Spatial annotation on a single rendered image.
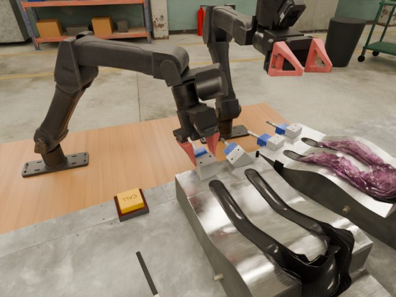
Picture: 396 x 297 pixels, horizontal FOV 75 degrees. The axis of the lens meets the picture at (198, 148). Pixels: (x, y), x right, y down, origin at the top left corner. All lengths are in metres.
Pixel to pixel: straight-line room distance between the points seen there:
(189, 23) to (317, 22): 2.72
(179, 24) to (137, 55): 5.38
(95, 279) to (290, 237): 0.42
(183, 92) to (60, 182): 0.51
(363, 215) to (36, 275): 0.78
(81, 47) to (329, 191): 0.70
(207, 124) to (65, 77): 0.35
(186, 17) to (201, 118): 5.48
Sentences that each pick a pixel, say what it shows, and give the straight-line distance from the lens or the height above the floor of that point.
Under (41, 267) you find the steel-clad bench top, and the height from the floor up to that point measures 0.80.
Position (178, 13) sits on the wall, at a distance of 5.93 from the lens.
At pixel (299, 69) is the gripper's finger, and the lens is 0.52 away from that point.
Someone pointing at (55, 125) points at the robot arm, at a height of 0.98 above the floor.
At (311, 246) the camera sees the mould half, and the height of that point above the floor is 0.94.
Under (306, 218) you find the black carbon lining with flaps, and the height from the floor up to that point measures 0.91.
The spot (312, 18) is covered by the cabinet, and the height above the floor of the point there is 0.30.
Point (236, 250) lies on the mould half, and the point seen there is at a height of 0.91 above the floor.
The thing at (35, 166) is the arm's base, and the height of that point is 0.81.
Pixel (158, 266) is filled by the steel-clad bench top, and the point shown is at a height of 0.80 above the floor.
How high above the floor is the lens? 1.36
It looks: 37 degrees down
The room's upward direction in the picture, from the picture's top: straight up
